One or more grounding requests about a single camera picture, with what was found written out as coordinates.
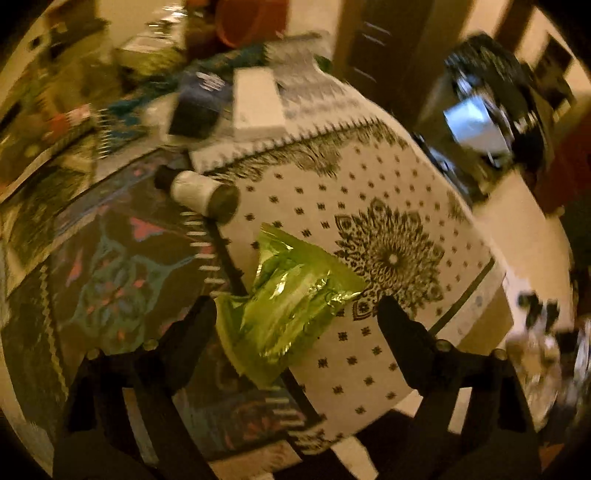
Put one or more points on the patchwork tablecloth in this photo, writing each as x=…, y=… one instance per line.
x=392, y=184

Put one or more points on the green foil snack packet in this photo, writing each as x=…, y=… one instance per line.
x=286, y=300

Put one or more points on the long white paper box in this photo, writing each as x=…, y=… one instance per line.
x=258, y=104

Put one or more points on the dark blue box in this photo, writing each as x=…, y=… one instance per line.
x=196, y=106

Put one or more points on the black bag with white item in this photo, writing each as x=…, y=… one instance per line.
x=517, y=78

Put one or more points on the white label glass bottle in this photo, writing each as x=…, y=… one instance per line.
x=198, y=191

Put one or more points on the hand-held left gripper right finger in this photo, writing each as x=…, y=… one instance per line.
x=400, y=344

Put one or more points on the red clay pot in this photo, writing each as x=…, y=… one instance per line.
x=251, y=21

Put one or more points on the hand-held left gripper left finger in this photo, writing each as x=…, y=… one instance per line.
x=196, y=330

